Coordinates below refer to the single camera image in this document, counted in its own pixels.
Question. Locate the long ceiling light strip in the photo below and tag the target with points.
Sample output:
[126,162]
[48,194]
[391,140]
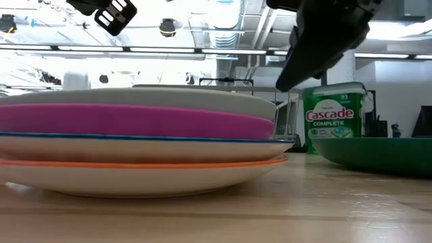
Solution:
[162,50]
[381,55]

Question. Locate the silver ribbed ventilation duct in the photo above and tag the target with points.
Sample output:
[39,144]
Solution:
[226,33]

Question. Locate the orange patterned white plate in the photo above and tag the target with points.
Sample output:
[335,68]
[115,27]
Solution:
[135,179]

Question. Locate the white cylindrical tank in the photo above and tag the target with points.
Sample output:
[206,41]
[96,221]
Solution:
[76,81]

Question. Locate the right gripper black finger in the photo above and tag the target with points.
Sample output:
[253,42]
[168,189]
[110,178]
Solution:
[320,40]
[329,69]

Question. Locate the pink plate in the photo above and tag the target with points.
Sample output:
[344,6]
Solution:
[135,119]

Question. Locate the white column with black stripe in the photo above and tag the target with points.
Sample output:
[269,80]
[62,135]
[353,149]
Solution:
[344,72]

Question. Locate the grey plate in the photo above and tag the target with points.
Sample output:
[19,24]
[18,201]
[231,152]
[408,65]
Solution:
[135,98]

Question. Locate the blue striped white plate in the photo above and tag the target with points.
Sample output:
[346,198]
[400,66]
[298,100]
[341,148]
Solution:
[135,150]

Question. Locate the green Cascade detergent tub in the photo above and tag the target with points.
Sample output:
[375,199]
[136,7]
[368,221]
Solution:
[332,114]

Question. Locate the black angled monitor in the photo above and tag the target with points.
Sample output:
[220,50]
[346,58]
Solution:
[423,123]

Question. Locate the black ceiling dome camera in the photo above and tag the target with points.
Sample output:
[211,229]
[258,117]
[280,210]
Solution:
[167,28]

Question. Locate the black equipment stand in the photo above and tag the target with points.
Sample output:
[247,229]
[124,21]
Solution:
[376,125]

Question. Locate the dark green bowl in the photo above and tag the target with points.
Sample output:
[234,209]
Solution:
[378,153]

